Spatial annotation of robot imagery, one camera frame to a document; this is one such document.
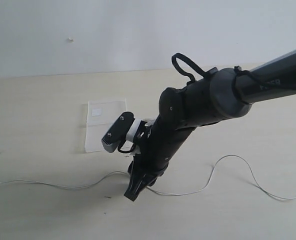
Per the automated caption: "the white earphone cable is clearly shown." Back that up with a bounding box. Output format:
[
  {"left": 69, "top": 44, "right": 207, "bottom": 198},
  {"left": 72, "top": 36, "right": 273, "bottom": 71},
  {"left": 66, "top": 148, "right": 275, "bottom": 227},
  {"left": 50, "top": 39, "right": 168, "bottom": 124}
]
[{"left": 0, "top": 154, "right": 296, "bottom": 202}]

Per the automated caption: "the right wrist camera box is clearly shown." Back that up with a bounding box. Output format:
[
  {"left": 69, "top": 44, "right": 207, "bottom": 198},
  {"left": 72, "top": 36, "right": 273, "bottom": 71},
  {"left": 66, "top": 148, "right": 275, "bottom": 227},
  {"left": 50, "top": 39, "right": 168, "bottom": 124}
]
[{"left": 101, "top": 111, "right": 136, "bottom": 154}]

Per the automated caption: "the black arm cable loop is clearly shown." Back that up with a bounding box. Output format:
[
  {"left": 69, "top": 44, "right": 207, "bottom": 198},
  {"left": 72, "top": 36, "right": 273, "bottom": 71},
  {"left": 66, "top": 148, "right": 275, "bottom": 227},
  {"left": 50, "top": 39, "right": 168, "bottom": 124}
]
[{"left": 171, "top": 52, "right": 214, "bottom": 86}]

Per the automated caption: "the clear plastic storage box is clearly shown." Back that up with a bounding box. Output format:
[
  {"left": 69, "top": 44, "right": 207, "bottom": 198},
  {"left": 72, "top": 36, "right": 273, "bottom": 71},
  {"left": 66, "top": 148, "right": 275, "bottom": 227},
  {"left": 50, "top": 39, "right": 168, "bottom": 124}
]
[{"left": 84, "top": 98, "right": 127, "bottom": 153}]

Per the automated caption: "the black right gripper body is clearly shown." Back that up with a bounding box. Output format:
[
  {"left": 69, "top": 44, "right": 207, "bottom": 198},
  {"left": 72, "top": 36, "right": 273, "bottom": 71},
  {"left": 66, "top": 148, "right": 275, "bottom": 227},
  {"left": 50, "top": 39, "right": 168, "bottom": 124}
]
[{"left": 131, "top": 118, "right": 196, "bottom": 176}]

